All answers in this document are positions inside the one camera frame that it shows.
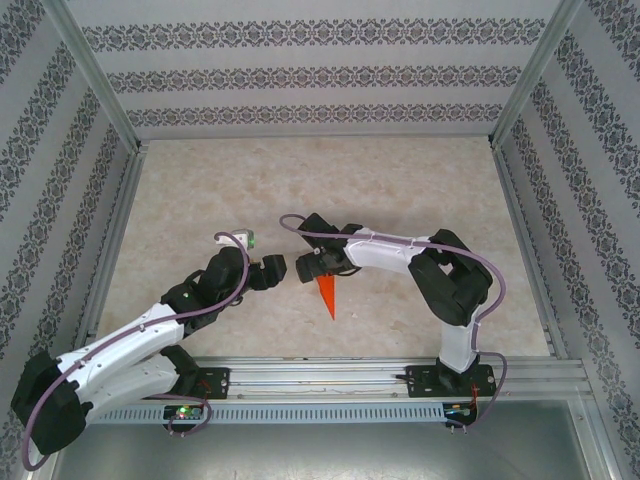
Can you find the left controller board with LEDs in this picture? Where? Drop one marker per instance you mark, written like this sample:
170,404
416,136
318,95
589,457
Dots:
182,412

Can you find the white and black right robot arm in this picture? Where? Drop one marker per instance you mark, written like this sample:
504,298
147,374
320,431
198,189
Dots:
385,252

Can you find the controller board with leds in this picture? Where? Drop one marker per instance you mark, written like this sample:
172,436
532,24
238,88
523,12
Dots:
182,412
457,411

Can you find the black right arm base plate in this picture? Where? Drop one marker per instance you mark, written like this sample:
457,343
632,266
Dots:
425,382

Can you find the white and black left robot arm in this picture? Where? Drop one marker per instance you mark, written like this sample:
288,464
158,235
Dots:
130,350

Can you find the aluminium frame post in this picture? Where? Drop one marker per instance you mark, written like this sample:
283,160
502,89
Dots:
531,75
97,75

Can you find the orange paper sheet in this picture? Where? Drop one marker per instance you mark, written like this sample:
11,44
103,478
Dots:
327,295

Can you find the aluminium frame bar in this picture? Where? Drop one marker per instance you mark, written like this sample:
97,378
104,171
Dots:
600,440

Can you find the aluminium table side rail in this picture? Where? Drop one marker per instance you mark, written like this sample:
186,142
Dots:
111,240
522,240

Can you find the right controller board with LEDs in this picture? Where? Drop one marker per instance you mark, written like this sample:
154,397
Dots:
457,411

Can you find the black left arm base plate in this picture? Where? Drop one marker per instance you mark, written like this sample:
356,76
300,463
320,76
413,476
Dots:
215,382

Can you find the aluminium mounting rail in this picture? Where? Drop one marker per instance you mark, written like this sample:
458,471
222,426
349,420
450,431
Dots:
320,372

